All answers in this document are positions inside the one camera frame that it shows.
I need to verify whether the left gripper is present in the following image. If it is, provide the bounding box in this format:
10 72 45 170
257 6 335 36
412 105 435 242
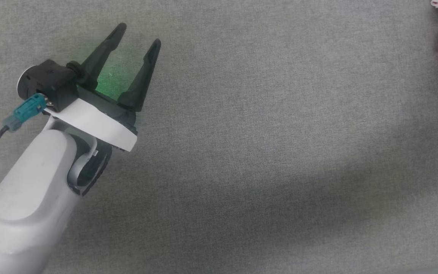
45 22 162 153

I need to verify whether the grey fabric sofa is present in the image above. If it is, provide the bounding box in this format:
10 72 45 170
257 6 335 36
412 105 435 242
0 0 438 274

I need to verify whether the left camera cable teal plug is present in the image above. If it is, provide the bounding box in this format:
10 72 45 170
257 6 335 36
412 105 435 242
0 93 48 164

